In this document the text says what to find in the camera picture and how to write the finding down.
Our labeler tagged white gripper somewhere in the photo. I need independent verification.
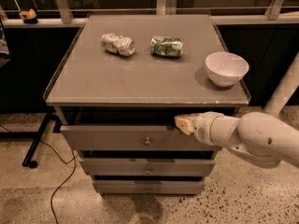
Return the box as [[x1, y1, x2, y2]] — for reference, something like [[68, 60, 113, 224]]
[[175, 111, 224, 146]]

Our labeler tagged grey top drawer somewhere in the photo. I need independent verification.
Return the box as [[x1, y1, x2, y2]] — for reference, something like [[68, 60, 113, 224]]
[[61, 125, 221, 151]]

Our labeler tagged grey drawer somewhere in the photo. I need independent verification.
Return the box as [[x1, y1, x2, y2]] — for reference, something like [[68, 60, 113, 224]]
[[61, 125, 221, 151], [93, 180, 205, 195], [80, 158, 215, 176]]

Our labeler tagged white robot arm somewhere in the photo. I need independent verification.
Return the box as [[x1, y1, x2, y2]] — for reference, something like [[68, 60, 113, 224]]
[[175, 112, 299, 168]]

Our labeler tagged grey drawer cabinet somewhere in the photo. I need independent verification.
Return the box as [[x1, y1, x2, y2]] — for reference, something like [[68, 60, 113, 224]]
[[44, 15, 250, 182]]

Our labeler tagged grey middle drawer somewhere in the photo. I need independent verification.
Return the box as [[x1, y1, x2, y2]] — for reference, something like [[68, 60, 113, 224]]
[[80, 158, 215, 176]]

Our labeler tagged grey bottom drawer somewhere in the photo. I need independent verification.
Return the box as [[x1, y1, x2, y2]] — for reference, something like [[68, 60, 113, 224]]
[[93, 180, 205, 195]]

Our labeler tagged white bowl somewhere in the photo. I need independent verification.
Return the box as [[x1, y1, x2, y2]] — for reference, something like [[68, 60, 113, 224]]
[[205, 51, 249, 87]]

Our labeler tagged crushed green can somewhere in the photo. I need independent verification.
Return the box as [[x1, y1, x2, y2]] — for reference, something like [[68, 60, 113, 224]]
[[150, 35, 184, 58]]

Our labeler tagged crushed silver can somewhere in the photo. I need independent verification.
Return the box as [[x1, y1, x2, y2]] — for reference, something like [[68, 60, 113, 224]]
[[101, 33, 135, 57]]

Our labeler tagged black table leg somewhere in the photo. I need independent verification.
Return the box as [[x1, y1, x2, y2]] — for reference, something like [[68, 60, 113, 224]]
[[21, 110, 52, 167]]

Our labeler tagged yellow black object on ledge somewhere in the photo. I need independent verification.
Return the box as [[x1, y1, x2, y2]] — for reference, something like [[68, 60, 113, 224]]
[[19, 8, 38, 23]]

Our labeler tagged white diagonal post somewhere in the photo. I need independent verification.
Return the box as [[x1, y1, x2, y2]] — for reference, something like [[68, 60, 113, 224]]
[[263, 52, 299, 117]]

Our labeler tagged black cable on floor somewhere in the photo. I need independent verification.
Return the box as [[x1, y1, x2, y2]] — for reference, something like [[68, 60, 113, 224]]
[[0, 123, 78, 224]]

